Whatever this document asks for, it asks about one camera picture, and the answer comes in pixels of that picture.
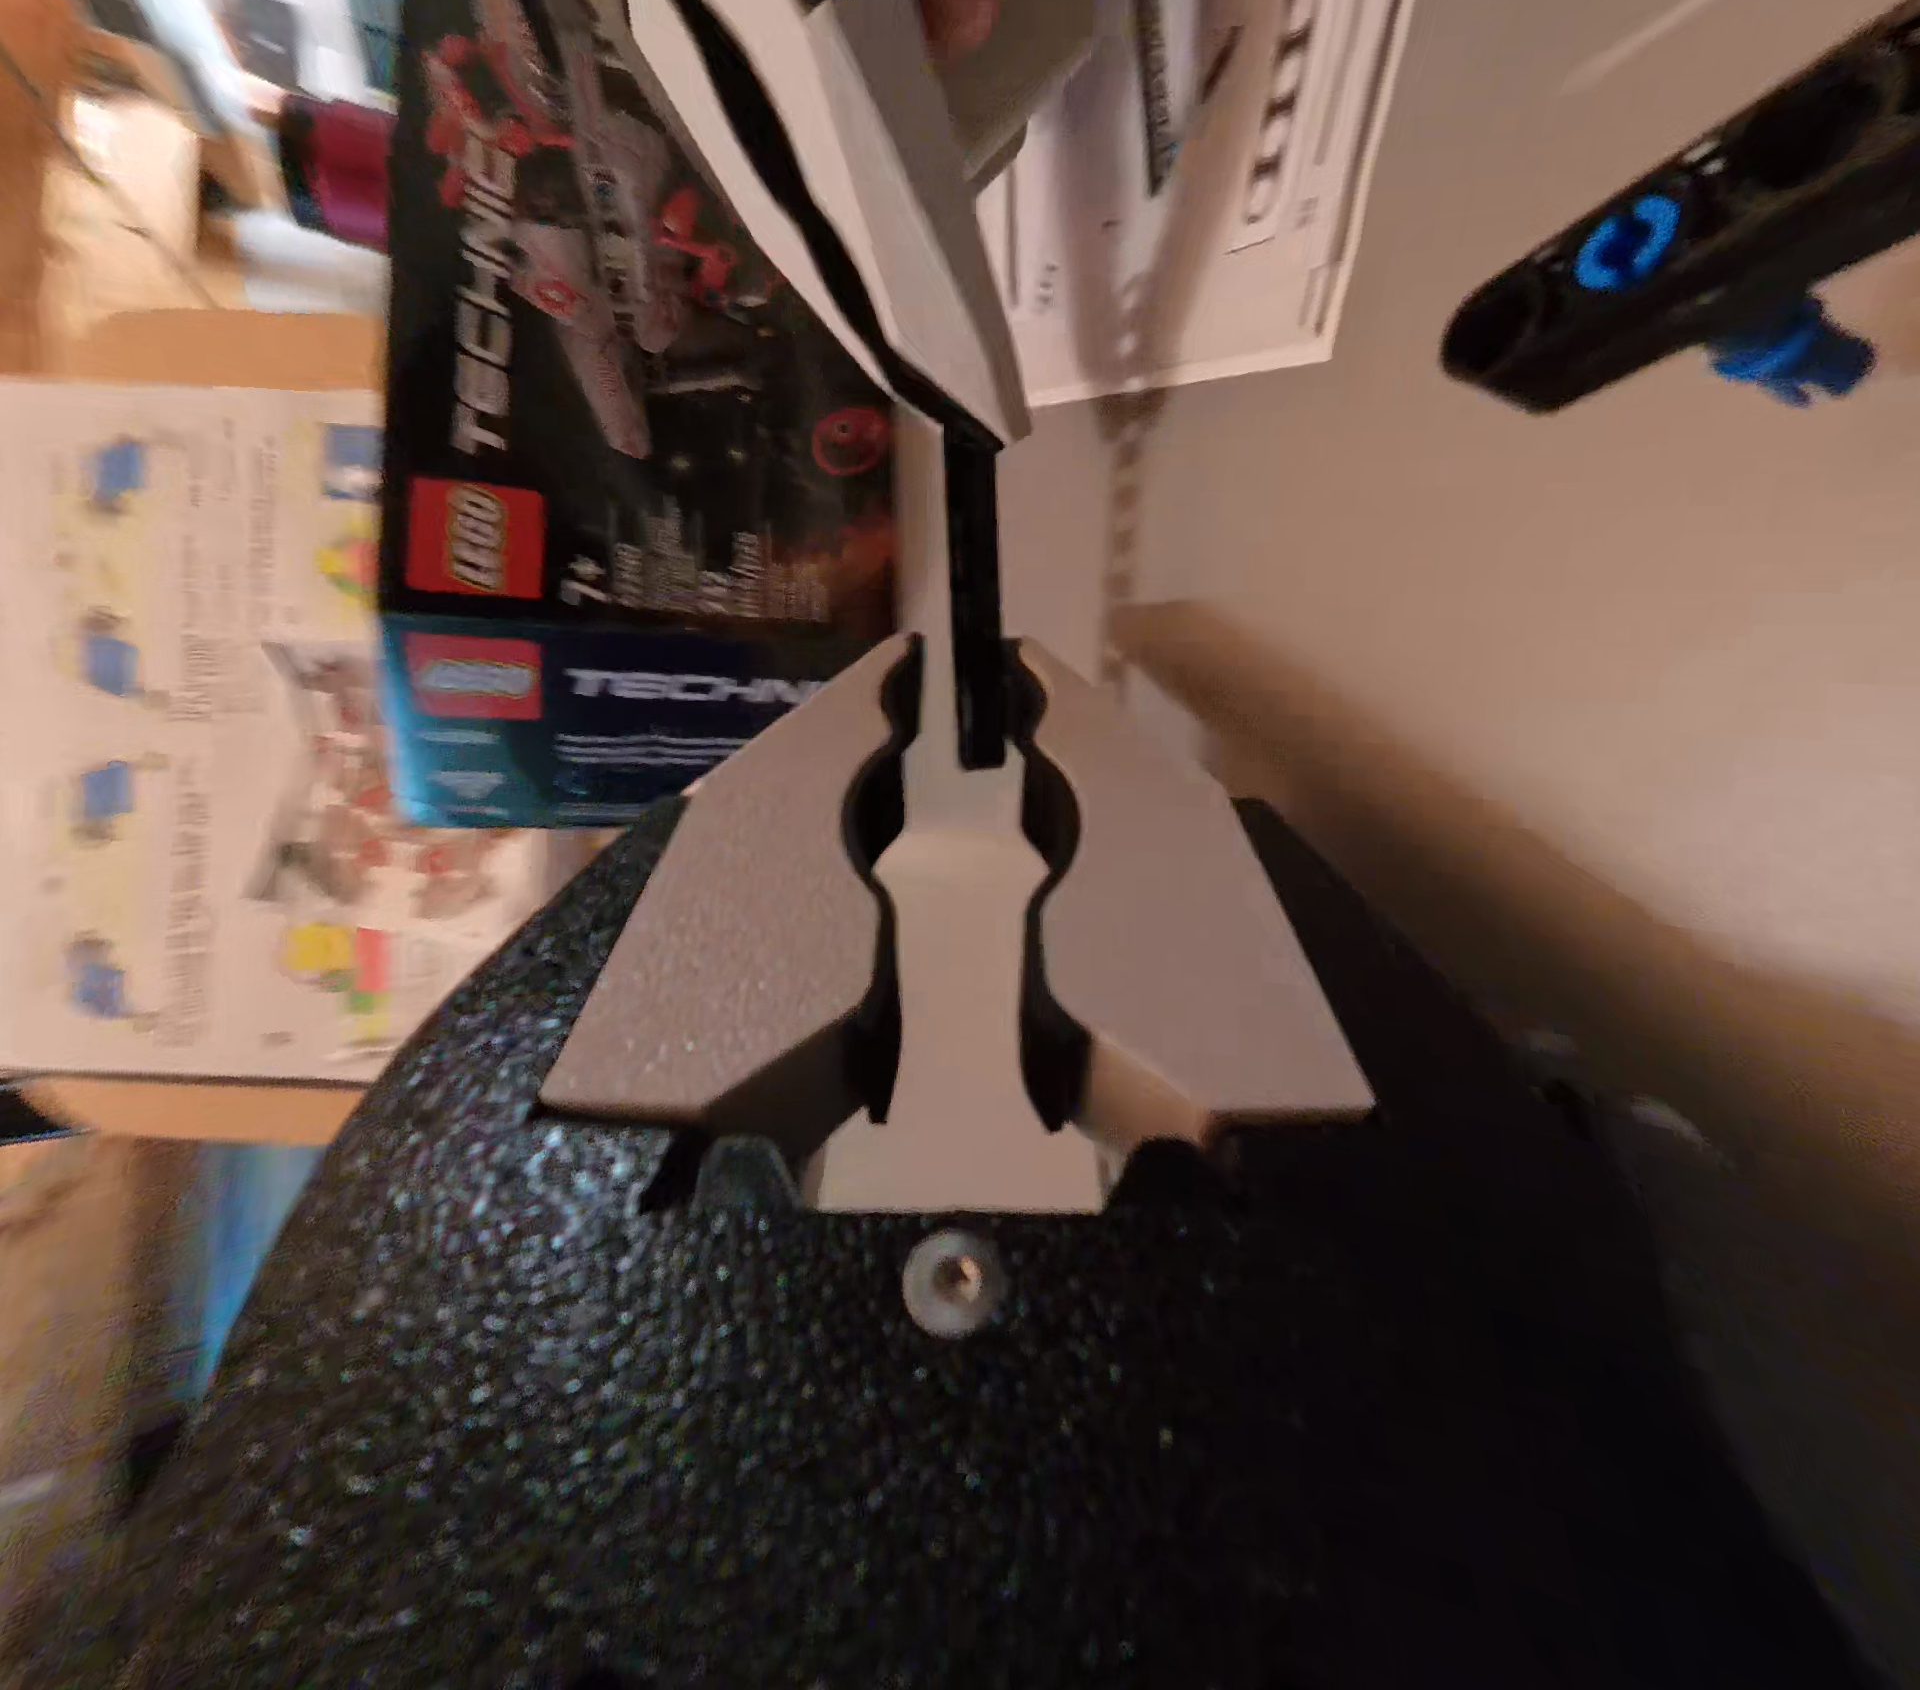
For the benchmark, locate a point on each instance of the black toy set box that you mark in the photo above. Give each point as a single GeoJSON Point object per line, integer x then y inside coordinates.
{"type": "Point", "coordinates": [600, 520]}

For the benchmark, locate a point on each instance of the maroon cylindrical bottle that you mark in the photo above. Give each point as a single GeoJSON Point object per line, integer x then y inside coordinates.
{"type": "Point", "coordinates": [338, 169]}

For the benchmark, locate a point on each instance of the white instruction booklet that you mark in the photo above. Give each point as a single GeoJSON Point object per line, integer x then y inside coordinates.
{"type": "Point", "coordinates": [1275, 145]}

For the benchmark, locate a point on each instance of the long black brick beam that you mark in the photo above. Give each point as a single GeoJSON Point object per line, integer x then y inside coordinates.
{"type": "Point", "coordinates": [975, 594]}

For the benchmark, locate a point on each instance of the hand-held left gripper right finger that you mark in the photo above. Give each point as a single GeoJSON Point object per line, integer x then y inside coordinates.
{"type": "Point", "coordinates": [1200, 955]}

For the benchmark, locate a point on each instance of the white printed poster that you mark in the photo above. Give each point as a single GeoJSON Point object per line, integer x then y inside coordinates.
{"type": "Point", "coordinates": [180, 730]}

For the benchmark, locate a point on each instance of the partly built brick model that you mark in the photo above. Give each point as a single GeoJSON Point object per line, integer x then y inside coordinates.
{"type": "Point", "coordinates": [1724, 205]}

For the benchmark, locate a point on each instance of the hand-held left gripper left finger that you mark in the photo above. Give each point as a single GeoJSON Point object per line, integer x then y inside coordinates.
{"type": "Point", "coordinates": [721, 955]}

